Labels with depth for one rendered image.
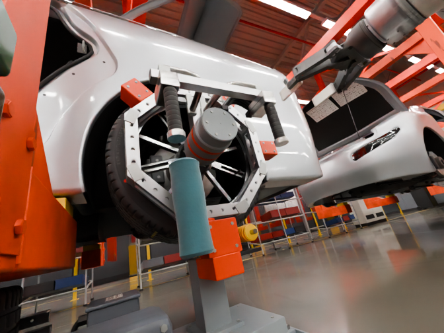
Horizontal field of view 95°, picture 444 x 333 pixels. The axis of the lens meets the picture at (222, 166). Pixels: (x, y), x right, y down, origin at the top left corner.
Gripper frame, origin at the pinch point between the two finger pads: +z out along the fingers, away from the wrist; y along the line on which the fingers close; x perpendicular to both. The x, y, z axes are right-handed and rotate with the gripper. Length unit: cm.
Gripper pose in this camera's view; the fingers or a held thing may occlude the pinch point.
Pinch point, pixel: (301, 97)
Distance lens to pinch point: 65.1
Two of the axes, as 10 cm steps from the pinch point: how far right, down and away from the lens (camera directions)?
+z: -4.3, 3.9, 8.1
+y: 8.8, -0.2, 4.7
